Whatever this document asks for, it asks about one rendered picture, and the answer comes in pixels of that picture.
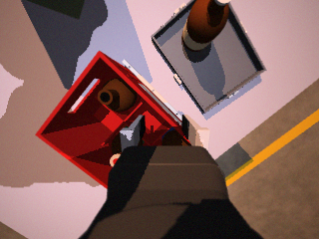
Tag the red crate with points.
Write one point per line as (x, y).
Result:
(86, 134)

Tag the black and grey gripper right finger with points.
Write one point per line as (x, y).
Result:
(196, 134)

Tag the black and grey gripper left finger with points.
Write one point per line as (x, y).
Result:
(134, 133)

